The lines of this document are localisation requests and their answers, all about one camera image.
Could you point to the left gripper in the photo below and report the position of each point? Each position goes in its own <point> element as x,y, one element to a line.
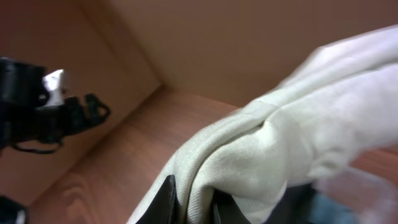
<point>50,124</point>

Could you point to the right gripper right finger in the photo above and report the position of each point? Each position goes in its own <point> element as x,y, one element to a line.
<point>225,210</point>

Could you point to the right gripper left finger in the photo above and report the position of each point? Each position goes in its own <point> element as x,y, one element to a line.
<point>163,208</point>

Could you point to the cream white cloth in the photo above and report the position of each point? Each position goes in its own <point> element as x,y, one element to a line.
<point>340,102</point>

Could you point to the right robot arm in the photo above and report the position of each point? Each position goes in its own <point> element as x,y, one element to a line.
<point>16,213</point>

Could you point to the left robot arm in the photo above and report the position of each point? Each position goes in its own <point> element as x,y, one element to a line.
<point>22,88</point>

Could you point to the clear plastic storage bin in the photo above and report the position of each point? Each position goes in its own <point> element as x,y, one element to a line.
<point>372,198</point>

